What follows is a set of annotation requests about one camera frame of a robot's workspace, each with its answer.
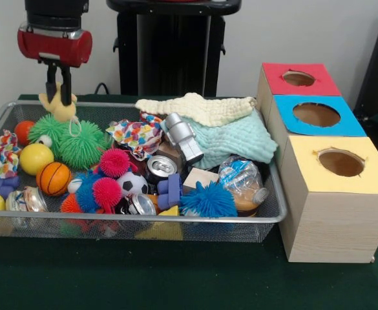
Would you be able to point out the crushed clear plastic bottle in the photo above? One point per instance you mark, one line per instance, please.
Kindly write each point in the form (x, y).
(237, 174)

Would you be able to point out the wooden box with three holes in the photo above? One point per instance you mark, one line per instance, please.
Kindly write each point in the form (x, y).
(337, 226)

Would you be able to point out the blue spiky rubber ball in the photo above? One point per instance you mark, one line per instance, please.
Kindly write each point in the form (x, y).
(209, 200)

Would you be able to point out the yellow smooth ball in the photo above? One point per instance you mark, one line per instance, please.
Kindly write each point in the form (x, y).
(36, 159)

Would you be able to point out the small orange basketball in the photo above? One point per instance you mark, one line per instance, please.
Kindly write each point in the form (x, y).
(53, 179)

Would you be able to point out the silver toy robot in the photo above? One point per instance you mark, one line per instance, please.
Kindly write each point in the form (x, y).
(182, 135)

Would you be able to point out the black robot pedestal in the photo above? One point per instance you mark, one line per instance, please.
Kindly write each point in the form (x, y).
(175, 48)

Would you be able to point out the mint green waffle cloth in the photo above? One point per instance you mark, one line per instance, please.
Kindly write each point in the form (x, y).
(237, 139)

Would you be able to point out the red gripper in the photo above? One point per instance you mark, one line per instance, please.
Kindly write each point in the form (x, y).
(56, 48)

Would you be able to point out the cream waffle cloth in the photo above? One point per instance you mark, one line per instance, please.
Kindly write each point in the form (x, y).
(208, 108)

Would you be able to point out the white cloth with colourful dots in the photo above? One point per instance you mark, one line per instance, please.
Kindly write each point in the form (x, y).
(133, 135)

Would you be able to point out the pale yellow plush toy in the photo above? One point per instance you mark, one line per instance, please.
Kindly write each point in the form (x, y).
(61, 109)

